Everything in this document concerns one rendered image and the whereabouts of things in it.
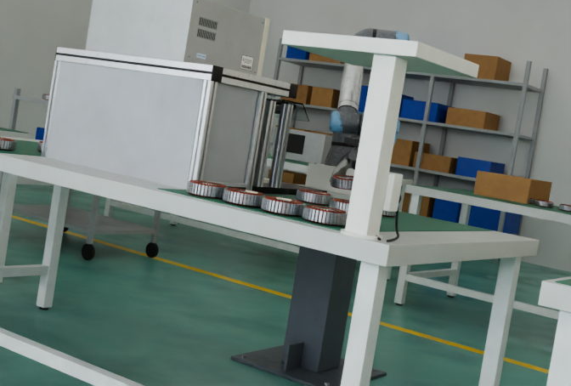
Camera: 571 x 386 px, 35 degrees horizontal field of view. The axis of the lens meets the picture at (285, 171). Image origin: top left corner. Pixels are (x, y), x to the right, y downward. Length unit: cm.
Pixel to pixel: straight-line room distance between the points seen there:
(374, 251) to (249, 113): 89
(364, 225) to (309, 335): 169
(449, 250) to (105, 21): 135
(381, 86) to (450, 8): 822
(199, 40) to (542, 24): 734
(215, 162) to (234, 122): 14
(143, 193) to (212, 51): 58
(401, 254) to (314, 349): 167
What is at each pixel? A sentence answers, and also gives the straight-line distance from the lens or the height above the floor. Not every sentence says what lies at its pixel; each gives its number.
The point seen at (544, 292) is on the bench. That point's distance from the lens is 190.
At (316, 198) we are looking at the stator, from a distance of 279.
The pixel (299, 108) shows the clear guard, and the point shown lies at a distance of 322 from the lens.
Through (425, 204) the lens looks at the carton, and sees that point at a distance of 956.
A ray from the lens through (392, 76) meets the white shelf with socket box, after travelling 208.
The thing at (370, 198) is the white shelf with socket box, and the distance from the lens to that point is 208.
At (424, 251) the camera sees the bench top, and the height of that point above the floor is 73.
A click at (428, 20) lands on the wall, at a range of 1038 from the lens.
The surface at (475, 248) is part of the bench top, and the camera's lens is 249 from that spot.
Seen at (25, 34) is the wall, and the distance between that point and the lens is 924.
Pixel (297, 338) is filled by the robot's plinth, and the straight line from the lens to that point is 376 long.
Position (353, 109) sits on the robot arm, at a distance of 322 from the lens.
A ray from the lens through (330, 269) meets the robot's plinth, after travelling 365.
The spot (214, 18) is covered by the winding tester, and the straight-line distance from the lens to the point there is 283.
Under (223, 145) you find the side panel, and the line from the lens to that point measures 272.
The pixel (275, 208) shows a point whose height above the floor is 76.
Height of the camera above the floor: 97
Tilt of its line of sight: 3 degrees down
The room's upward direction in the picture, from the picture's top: 9 degrees clockwise
